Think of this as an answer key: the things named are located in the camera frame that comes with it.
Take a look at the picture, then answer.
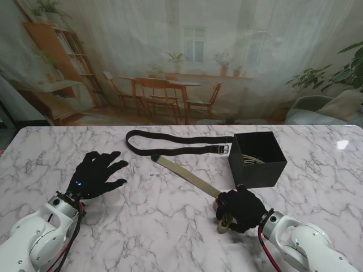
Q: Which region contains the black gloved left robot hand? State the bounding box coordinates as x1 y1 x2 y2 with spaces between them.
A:
65 151 130 201

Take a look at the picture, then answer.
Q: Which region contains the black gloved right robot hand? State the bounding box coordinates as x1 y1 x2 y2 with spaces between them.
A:
216 184 268 235

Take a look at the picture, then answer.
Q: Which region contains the beige braided belt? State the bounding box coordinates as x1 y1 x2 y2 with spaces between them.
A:
240 154 266 167
150 154 236 235

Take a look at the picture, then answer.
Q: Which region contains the black belt storage box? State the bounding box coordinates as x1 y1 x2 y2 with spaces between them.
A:
227 131 288 190

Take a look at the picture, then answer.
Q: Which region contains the dark brown braided belt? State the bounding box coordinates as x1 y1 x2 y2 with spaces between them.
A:
125 130 234 156

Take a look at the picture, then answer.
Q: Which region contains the printed room scene backdrop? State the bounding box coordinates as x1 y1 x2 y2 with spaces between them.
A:
0 0 363 127

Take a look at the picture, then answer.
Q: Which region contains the red black right arm cable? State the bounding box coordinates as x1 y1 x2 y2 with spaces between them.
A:
257 226 280 272

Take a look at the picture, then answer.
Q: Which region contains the red black arm cable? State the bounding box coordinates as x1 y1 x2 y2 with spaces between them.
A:
42 201 86 272
257 226 280 272

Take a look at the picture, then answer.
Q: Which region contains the red black left arm cable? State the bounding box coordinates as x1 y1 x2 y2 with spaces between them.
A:
42 201 86 272

